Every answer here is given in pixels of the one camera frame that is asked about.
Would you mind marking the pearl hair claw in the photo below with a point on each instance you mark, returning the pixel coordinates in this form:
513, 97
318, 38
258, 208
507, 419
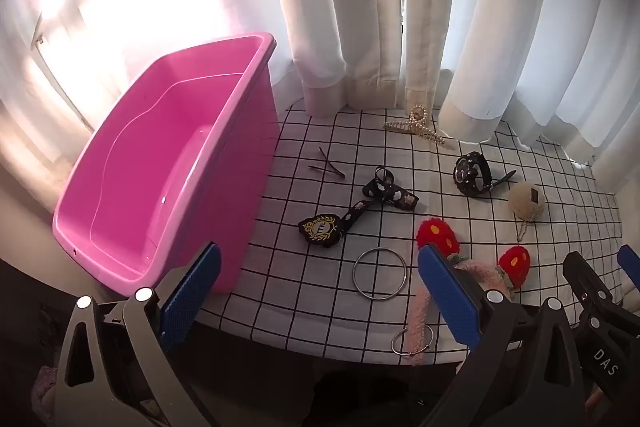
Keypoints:
420, 129

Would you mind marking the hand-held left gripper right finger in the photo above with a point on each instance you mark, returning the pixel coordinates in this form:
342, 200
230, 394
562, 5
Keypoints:
450, 292

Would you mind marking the pink headband red plush ears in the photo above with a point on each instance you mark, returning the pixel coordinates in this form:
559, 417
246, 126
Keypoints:
435, 234

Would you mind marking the pink plastic basin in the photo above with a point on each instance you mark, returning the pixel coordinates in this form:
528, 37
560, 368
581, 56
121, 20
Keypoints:
150, 157

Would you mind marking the cream textured curtain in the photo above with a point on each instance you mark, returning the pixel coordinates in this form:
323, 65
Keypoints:
425, 7

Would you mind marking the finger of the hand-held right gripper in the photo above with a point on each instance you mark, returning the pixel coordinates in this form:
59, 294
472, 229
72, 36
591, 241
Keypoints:
631, 264
587, 284

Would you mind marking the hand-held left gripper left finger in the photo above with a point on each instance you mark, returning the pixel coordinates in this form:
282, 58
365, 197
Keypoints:
192, 297

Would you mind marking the black wrist watch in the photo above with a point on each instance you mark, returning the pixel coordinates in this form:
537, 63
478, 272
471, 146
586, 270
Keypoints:
467, 172

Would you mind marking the black bobby pin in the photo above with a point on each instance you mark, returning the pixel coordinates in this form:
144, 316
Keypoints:
322, 169
325, 156

